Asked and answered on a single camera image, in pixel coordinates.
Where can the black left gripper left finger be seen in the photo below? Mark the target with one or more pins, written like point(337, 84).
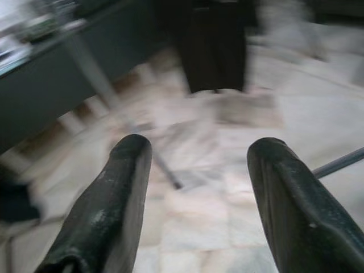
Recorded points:
point(108, 204)

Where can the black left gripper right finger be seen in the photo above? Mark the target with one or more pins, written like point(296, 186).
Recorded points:
point(298, 216)

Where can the black TV cabinet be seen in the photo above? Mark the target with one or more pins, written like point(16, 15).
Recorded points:
point(34, 94)

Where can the black polo shirt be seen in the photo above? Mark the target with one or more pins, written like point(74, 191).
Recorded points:
point(213, 57)

